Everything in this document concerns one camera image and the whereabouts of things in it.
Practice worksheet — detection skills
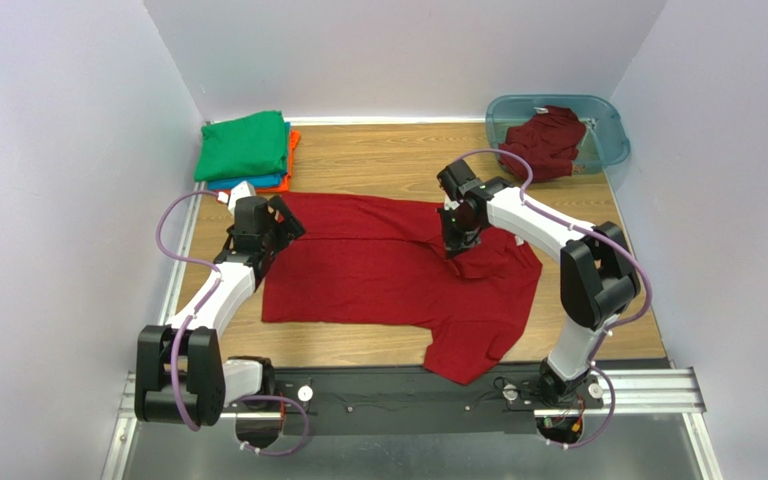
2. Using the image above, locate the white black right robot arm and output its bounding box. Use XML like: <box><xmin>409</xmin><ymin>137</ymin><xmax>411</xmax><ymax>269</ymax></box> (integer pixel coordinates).
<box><xmin>437</xmin><ymin>160</ymin><xmax>641</xmax><ymax>407</ymax></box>

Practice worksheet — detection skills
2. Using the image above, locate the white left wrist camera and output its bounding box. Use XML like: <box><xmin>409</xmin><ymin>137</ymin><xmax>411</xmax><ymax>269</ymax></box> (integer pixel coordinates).
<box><xmin>217</xmin><ymin>181</ymin><xmax>257</xmax><ymax>214</ymax></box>

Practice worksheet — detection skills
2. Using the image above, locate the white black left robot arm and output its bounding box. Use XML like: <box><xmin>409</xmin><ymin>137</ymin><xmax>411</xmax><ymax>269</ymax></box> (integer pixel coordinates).
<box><xmin>134</xmin><ymin>194</ymin><xmax>306</xmax><ymax>431</ymax></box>

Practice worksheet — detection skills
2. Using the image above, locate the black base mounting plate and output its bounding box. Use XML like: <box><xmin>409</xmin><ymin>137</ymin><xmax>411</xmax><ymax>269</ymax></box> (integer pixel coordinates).
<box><xmin>212</xmin><ymin>362</ymin><xmax>605</xmax><ymax>437</ymax></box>

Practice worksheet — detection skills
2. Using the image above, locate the orange folded t shirt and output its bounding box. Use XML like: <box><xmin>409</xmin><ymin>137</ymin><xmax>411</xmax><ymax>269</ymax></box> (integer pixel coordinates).
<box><xmin>211</xmin><ymin>129</ymin><xmax>302</xmax><ymax>197</ymax></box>

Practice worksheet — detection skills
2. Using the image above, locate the green folded t shirt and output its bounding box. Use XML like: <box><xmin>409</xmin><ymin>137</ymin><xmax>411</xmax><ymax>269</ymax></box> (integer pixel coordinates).
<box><xmin>193</xmin><ymin>110</ymin><xmax>289</xmax><ymax>182</ymax></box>

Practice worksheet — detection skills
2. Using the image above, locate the teal plastic bin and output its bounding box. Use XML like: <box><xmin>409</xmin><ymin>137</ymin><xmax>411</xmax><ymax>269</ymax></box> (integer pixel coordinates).
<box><xmin>485</xmin><ymin>94</ymin><xmax>631</xmax><ymax>182</ymax></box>

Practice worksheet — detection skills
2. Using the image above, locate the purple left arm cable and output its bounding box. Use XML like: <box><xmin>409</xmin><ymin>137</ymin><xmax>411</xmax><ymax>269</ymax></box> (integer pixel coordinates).
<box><xmin>155</xmin><ymin>190</ymin><xmax>312</xmax><ymax>459</ymax></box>

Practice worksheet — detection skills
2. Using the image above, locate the blue folded t shirt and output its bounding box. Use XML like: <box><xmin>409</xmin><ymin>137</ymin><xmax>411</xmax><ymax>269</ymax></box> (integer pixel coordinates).
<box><xmin>206</xmin><ymin>122</ymin><xmax>292</xmax><ymax>193</ymax></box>

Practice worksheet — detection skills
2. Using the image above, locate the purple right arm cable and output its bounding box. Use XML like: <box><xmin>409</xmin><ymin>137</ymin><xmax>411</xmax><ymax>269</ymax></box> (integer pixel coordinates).
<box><xmin>453</xmin><ymin>148</ymin><xmax>655</xmax><ymax>451</ymax></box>

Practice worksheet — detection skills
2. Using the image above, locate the dark red t shirt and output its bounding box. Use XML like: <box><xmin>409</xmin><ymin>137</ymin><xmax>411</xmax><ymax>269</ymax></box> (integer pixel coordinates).
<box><xmin>498</xmin><ymin>105</ymin><xmax>587</xmax><ymax>183</ymax></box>

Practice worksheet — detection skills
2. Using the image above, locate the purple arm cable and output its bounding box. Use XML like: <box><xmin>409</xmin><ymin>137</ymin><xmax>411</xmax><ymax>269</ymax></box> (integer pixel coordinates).
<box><xmin>155</xmin><ymin>190</ymin><xmax>312</xmax><ymax>459</ymax></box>
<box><xmin>453</xmin><ymin>148</ymin><xmax>655</xmax><ymax>451</ymax></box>

